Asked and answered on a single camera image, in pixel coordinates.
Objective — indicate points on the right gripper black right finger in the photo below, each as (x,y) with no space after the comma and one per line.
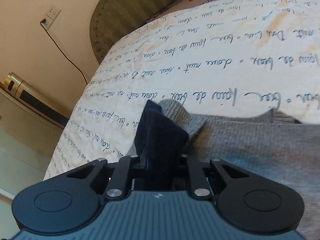
(196,182)

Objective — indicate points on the olive green padded headboard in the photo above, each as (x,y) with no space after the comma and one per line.
(113,19)

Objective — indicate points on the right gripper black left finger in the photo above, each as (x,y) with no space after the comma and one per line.
(158,144)

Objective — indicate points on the gold tower appliance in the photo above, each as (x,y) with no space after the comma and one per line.
(36,101)

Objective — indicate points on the grey sweater with navy sleeves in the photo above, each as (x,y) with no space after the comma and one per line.
(273,145)

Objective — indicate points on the white wall socket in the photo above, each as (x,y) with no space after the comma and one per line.
(49,17)

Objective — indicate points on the white bedspread with script print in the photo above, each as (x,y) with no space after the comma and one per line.
(234,58)

